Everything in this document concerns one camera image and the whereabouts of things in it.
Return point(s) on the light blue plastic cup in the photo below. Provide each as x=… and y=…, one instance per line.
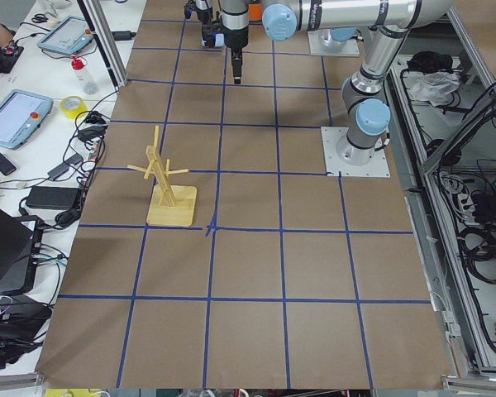
x=214, y=41

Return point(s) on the red cap squeeze bottle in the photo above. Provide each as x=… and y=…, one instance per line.
x=89, y=86

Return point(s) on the teach pendant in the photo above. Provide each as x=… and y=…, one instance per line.
x=21, y=113
x=68, y=37

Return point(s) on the large black power brick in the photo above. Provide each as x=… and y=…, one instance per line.
x=46, y=197

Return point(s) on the wooden cup rack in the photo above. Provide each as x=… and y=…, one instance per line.
x=170, y=205

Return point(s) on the aluminium frame post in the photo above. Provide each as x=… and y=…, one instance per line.
x=97, y=22

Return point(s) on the yellow tape roll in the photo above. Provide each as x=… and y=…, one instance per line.
x=73, y=106

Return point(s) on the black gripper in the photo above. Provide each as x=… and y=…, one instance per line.
x=204, y=14
x=236, y=38

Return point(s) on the white crumpled cloth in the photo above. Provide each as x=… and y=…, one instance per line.
x=436, y=88

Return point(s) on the black power adapter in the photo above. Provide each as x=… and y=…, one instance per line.
x=123, y=35

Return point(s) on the black smartphone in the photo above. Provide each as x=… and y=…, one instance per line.
x=6, y=166

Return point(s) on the near teach pendant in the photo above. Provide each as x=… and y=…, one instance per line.
x=21, y=113

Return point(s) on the black laptop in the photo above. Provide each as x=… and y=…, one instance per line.
x=20, y=242

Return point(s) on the large orange can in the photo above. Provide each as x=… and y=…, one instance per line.
x=255, y=12

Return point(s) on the far teach pendant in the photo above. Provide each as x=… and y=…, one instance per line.
x=68, y=37

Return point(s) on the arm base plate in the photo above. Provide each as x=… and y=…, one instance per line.
x=344, y=160
x=335, y=42

